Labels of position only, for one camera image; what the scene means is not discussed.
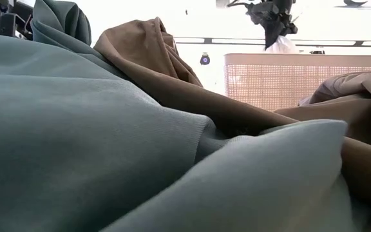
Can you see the small dark round device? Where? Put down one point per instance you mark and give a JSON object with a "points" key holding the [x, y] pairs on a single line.
{"points": [[205, 59]]}

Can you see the grey-green shirt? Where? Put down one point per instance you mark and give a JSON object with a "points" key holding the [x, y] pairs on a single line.
{"points": [[76, 129]]}

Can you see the brown garment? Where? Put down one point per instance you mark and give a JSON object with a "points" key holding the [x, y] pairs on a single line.
{"points": [[188, 96]]}

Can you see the white plastic laundry basket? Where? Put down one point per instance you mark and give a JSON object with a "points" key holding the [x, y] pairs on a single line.
{"points": [[269, 80]]}

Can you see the taupe garment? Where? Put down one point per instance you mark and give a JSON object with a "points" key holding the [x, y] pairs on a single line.
{"points": [[349, 84]]}

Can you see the white garment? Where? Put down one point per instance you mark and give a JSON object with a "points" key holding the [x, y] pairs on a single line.
{"points": [[282, 46]]}

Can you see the black aluminium table frame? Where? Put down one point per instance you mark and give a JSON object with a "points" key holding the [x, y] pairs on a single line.
{"points": [[237, 41]]}

